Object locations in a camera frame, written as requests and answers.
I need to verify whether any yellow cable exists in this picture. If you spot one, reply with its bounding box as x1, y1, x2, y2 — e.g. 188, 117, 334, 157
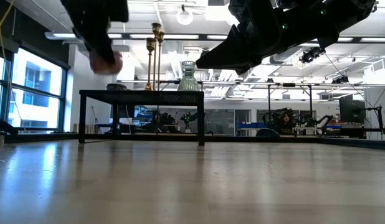
0, 0, 15, 63

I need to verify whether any short brass candlestick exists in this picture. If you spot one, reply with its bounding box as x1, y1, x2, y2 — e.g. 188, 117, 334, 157
144, 37, 157, 91

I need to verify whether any black background station frame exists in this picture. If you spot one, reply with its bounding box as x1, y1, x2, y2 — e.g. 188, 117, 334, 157
266, 82, 314, 125

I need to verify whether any ribbed clear glass candle holder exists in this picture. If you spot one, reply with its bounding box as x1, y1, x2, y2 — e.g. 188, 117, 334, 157
176, 60, 202, 92

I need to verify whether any black aluminium table frame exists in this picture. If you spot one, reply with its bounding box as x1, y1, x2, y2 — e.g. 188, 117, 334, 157
0, 115, 385, 150

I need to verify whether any white ring ceiling light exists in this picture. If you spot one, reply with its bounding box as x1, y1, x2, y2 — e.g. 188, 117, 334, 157
176, 7, 194, 26

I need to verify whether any black computer monitor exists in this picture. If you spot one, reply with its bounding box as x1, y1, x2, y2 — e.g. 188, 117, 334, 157
339, 94, 367, 125

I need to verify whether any blue framed window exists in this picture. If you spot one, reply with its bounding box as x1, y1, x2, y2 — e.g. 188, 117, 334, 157
0, 46, 69, 133

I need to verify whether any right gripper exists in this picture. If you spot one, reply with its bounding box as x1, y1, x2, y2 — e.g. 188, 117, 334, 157
196, 0, 340, 75

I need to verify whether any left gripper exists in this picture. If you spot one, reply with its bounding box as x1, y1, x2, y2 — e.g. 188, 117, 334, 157
60, 0, 130, 65

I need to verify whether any person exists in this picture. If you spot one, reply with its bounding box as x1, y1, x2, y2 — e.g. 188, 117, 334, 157
278, 111, 293, 131

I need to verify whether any black perforated metal shelf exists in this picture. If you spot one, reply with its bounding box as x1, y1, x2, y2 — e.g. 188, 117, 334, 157
78, 89, 206, 146

